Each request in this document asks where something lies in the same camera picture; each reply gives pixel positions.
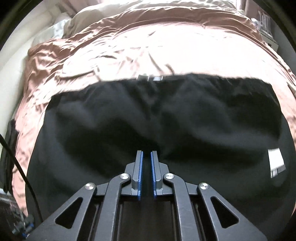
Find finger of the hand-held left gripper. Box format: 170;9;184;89
9;209;36;239

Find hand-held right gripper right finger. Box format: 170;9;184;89
150;150;268;241

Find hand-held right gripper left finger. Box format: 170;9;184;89
28;150;144;241

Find black button-up jacket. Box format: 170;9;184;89
25;72;296;241

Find folded black clothes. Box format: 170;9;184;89
4;116;23;194

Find brown duvet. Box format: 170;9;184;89
10;9;296;197

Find cream padded headboard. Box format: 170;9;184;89
0;9;60;121

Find beige duvet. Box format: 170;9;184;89
63;0;245;39

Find white printed pillow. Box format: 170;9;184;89
31;19;70;47

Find white nightstand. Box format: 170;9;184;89
245;0;282;55

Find white striped bag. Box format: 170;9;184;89
252;10;274;36

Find black cable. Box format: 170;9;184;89
0;133;44;223

